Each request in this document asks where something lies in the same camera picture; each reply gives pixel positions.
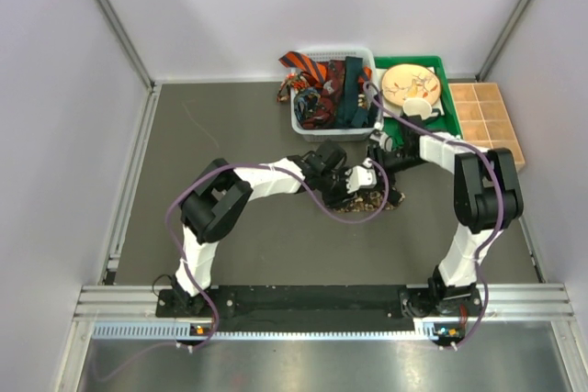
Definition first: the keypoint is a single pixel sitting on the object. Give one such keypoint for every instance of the brown floral tie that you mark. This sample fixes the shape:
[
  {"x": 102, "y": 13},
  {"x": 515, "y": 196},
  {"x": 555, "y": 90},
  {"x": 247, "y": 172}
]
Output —
[{"x": 370, "y": 200}]

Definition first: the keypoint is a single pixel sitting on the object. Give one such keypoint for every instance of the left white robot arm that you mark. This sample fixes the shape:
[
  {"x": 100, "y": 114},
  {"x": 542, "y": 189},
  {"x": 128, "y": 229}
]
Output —
[{"x": 211, "y": 209}]

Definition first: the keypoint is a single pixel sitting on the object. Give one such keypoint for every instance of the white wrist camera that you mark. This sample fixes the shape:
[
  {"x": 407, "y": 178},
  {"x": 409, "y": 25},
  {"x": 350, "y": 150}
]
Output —
[
  {"x": 365, "y": 176},
  {"x": 379, "y": 138}
]

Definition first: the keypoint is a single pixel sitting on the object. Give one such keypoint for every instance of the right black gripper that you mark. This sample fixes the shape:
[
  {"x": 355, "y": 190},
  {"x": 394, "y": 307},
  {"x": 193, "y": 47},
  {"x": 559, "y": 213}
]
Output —
[{"x": 377, "y": 153}]

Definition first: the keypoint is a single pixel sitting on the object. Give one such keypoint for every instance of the orange floral dark tie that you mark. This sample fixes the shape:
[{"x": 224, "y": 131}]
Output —
[{"x": 295, "y": 84}]

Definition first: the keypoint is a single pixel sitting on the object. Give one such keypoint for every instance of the aluminium frame rail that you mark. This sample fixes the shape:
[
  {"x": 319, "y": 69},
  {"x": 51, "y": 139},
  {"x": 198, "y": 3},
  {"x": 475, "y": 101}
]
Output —
[{"x": 128, "y": 313}]

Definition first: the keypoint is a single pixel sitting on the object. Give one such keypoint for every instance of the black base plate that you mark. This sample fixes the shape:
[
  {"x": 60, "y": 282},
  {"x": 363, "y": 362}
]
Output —
[{"x": 316, "y": 308}]

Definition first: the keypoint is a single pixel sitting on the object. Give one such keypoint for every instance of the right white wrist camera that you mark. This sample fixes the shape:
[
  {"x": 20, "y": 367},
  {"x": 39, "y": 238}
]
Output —
[{"x": 379, "y": 138}]

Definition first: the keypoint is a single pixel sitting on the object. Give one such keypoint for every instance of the wooden compartment box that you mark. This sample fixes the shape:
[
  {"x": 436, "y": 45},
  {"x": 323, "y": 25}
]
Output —
[{"x": 483, "y": 118}]

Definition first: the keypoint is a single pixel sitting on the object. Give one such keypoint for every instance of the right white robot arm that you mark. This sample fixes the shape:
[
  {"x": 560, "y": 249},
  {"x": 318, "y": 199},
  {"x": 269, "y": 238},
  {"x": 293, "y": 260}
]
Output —
[{"x": 486, "y": 199}]

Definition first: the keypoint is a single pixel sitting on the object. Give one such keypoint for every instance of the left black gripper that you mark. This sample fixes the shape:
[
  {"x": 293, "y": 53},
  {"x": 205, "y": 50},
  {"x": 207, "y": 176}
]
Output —
[{"x": 338, "y": 199}]

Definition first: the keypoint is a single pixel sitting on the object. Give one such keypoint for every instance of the white plastic basket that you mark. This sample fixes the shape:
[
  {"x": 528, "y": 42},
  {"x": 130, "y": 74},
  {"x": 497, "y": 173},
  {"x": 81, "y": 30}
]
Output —
[{"x": 317, "y": 135}]

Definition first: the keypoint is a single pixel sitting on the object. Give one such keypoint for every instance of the beige floral plate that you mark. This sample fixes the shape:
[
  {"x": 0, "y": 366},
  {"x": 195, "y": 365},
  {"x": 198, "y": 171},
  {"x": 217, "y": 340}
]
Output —
[{"x": 413, "y": 83}]

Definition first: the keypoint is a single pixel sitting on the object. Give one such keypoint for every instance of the blue patterned tie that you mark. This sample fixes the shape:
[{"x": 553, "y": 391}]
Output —
[{"x": 305, "y": 105}]

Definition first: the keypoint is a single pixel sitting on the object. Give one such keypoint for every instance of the dark red patterned tie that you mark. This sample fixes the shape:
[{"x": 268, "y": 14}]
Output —
[{"x": 325, "y": 114}]

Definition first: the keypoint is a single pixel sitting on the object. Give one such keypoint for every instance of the green plastic tray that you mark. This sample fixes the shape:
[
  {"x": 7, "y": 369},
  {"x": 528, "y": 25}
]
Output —
[{"x": 422, "y": 76}]

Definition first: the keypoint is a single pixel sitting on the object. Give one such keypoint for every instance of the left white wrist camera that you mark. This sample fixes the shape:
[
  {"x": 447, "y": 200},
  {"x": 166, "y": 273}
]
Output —
[{"x": 365, "y": 176}]

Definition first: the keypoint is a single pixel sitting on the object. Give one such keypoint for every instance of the dark green white mug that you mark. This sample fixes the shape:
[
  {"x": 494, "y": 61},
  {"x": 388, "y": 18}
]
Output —
[{"x": 419, "y": 112}]

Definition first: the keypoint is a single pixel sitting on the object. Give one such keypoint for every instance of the orange navy striped tie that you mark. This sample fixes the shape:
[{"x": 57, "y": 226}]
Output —
[{"x": 320, "y": 69}]

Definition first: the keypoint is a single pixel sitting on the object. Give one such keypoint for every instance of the dark teal tie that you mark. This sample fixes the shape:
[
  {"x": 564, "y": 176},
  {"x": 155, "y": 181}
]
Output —
[{"x": 350, "y": 114}]

